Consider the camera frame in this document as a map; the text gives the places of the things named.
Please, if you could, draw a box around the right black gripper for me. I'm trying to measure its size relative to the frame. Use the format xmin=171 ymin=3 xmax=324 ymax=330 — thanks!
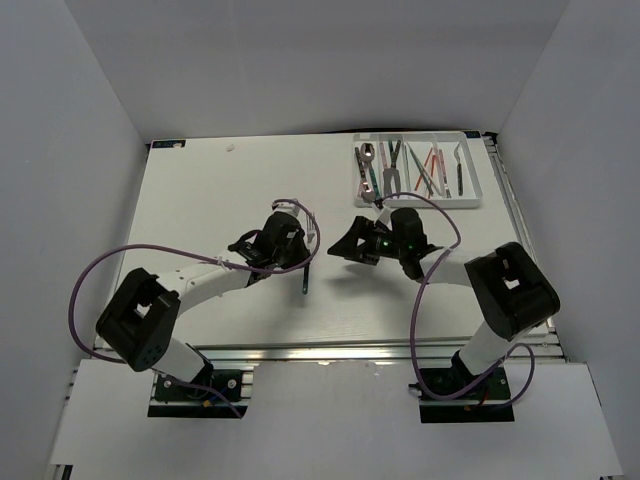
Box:
xmin=328 ymin=216 xmax=407 ymax=266

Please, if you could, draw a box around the teal handled fork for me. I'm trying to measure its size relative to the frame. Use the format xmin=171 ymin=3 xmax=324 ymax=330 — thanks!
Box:
xmin=302 ymin=213 xmax=317 ymax=295

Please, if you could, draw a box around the pink handled spoon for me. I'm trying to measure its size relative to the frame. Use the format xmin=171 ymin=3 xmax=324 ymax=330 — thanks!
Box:
xmin=358 ymin=177 xmax=376 ymax=203

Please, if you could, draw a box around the teal handled knife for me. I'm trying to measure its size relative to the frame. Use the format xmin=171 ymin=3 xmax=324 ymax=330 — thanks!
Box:
xmin=388 ymin=140 xmax=402 ymax=195

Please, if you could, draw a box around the dark handled spoon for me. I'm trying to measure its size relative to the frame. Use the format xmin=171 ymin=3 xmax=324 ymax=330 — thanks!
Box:
xmin=354 ymin=147 xmax=367 ymax=183

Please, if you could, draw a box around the orange chopstick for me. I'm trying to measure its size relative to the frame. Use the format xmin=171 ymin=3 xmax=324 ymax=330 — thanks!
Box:
xmin=410 ymin=148 xmax=433 ymax=196
xmin=427 ymin=147 xmax=440 ymax=196

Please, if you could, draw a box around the teal handled spoon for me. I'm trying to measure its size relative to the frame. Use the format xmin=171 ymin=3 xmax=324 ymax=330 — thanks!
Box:
xmin=360 ymin=142 xmax=380 ymax=198

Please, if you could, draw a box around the pink handled fork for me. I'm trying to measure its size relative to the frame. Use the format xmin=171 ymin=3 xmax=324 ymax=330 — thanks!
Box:
xmin=438 ymin=149 xmax=452 ymax=198

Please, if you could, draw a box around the dark speckled handled fork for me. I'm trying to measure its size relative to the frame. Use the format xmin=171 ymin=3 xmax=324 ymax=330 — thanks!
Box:
xmin=453 ymin=142 xmax=464 ymax=197

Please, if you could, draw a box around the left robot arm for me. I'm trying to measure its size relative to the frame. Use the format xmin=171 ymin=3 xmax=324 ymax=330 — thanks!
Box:
xmin=96 ymin=205 xmax=311 ymax=399

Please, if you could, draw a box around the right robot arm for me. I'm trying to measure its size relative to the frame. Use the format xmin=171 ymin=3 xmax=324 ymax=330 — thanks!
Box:
xmin=328 ymin=208 xmax=560 ymax=401

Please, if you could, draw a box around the white divided utensil tray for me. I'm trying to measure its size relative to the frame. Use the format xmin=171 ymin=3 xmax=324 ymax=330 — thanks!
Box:
xmin=352 ymin=131 xmax=482 ymax=209

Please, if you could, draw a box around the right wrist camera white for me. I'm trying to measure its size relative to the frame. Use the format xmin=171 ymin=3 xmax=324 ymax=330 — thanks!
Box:
xmin=371 ymin=199 xmax=392 ymax=229

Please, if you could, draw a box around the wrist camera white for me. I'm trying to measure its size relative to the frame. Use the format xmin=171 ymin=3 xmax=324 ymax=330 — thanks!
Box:
xmin=371 ymin=199 xmax=392 ymax=229
xmin=271 ymin=199 xmax=301 ymax=218

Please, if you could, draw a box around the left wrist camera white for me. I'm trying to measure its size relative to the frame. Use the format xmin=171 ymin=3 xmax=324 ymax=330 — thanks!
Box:
xmin=271 ymin=199 xmax=301 ymax=218

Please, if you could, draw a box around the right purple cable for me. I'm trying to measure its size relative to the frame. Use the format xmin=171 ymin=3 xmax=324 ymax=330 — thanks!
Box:
xmin=372 ymin=192 xmax=537 ymax=404

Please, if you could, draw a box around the purple cable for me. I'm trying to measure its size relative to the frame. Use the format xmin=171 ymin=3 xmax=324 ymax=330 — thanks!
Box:
xmin=372 ymin=192 xmax=537 ymax=404
xmin=67 ymin=198 xmax=321 ymax=419

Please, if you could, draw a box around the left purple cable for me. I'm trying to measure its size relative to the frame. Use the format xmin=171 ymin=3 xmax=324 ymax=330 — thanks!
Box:
xmin=67 ymin=198 xmax=321 ymax=419

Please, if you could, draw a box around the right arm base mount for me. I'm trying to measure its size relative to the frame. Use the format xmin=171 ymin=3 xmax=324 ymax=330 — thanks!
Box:
xmin=408 ymin=367 xmax=515 ymax=424

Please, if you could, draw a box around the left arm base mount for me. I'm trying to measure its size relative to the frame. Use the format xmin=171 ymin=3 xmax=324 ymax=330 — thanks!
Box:
xmin=147 ymin=366 xmax=251 ymax=419

